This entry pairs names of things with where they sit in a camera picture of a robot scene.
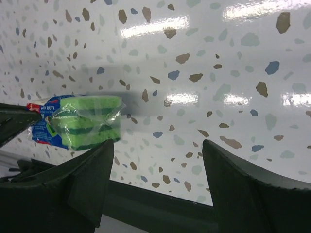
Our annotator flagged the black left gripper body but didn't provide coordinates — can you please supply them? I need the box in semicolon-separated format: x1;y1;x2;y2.
0;159;56;184

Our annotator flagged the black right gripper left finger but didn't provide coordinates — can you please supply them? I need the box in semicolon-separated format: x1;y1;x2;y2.
0;140;114;233

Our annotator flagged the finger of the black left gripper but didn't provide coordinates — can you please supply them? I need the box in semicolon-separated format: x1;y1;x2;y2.
0;103;40;147

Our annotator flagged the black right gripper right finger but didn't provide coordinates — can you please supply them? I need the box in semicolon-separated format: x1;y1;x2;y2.
202;140;311;233

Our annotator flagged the green sponge pack red logo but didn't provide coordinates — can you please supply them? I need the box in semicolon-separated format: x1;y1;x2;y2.
26;95;125;151

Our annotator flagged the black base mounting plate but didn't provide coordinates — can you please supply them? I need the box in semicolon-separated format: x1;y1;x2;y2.
103;181;219;233

